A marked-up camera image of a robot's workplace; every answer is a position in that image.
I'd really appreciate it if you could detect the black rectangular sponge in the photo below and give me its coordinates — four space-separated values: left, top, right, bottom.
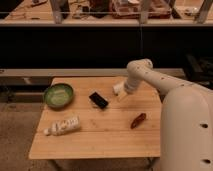
89 92 108 109

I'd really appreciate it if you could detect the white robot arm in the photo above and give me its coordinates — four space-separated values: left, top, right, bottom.
116 59 213 171

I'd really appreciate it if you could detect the wooden table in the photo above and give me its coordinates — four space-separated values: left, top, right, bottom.
29 77 161 159

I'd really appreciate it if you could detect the green ceramic bowl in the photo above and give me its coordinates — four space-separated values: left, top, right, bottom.
43 83 74 109

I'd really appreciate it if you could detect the long grey shelf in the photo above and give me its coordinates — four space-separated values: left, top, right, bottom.
0 68 186 79

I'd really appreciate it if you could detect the white plastic bottle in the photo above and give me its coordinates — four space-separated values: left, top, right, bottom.
43 116 80 136

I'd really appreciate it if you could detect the white cup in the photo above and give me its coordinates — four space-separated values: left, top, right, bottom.
113 82 124 96

